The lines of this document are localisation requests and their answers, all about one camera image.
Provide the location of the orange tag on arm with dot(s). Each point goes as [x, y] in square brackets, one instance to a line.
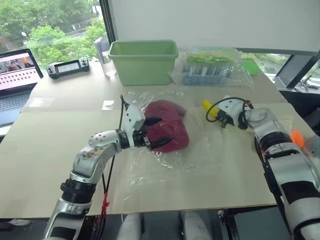
[297, 137]

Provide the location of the green plastic bin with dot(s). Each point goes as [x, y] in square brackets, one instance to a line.
[142, 70]

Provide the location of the blue tube rack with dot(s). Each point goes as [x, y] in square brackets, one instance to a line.
[207, 72]

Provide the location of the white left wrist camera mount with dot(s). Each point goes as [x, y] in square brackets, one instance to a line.
[131, 117]

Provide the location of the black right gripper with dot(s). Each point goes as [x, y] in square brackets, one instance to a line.
[226, 118]

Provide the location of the dark slanted window frame post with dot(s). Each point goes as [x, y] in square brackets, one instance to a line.
[293, 70]

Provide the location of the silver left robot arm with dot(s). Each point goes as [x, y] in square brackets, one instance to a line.
[87, 160]

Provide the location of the dark red cloth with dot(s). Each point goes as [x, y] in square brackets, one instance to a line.
[172, 130]

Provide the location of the white roller blind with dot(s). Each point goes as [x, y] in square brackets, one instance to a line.
[212, 22]

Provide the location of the pale purple box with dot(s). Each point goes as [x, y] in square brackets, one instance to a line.
[100, 47]

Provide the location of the clear bag holding tube rack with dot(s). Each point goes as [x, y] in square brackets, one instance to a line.
[240, 75]

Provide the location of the green plastic lid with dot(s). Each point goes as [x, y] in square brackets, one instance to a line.
[250, 67]

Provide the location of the black handheld controller with screen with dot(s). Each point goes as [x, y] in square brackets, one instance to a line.
[67, 67]

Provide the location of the white robot leg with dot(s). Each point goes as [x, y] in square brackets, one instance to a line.
[130, 226]
[196, 226]

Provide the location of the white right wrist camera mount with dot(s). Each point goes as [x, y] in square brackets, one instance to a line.
[231, 108]

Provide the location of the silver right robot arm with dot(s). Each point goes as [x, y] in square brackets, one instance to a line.
[287, 170]

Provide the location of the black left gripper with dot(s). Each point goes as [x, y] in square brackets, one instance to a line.
[138, 141]

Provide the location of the open laptop computer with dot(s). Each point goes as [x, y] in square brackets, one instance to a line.
[15, 75]

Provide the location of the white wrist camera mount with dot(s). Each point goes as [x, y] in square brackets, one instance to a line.
[131, 117]
[231, 108]

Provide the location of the yellow plastic piece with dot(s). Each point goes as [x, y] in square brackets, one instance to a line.
[209, 107]

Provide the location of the clear plastic bag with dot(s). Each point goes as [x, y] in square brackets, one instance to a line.
[175, 165]

